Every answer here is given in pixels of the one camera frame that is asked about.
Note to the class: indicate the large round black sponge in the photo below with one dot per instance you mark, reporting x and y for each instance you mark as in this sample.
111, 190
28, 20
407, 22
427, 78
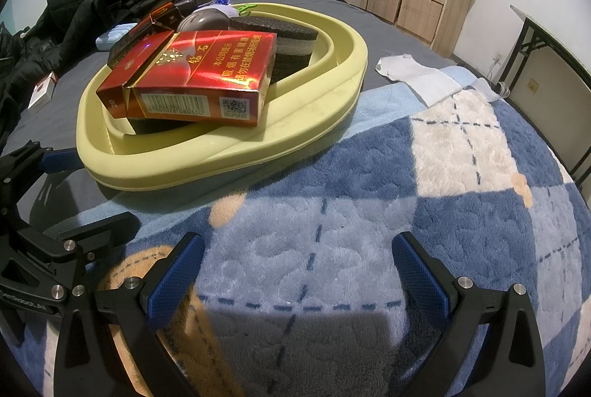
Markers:
286, 32

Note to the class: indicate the black box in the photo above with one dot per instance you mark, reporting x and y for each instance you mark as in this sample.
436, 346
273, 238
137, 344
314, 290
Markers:
164, 16

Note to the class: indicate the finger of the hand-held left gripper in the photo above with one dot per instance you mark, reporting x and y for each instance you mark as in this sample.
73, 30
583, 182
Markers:
62, 161
104, 233

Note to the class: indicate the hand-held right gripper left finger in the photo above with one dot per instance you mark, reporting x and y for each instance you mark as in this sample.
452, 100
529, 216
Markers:
171, 286

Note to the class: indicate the light blue cloth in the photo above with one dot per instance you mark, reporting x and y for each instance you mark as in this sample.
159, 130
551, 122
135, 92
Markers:
487, 90

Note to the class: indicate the white sock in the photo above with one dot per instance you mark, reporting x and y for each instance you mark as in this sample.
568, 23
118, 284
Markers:
415, 78

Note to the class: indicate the pale yellow plastic basin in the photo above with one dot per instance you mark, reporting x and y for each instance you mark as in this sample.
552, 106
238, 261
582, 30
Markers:
323, 101

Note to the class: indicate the black pouch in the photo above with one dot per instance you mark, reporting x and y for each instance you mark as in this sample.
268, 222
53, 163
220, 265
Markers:
185, 3

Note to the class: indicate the dark red box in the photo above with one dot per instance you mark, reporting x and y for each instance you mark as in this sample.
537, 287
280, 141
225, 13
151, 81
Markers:
134, 48

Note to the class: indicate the light blue case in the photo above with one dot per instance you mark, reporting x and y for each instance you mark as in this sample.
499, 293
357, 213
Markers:
113, 36

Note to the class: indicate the black folding table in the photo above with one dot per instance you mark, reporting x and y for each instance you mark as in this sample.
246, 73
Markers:
535, 51

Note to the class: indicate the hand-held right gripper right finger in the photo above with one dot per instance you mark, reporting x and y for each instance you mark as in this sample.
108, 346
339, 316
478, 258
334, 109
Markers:
422, 281

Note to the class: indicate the red and gold box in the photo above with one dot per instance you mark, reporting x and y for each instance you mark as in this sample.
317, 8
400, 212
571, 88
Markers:
203, 74

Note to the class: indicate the yellow wall outlet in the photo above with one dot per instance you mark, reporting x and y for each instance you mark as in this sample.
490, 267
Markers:
534, 86

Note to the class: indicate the white wall outlet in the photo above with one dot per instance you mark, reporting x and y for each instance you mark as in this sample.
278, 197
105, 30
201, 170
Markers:
497, 57

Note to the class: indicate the silver computer mouse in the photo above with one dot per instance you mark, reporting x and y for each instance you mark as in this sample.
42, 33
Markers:
203, 21

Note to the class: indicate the small white and red box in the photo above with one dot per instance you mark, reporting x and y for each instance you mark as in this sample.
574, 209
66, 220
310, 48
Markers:
41, 90

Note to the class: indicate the blue plaid plush blanket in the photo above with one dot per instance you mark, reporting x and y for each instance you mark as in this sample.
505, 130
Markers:
369, 194

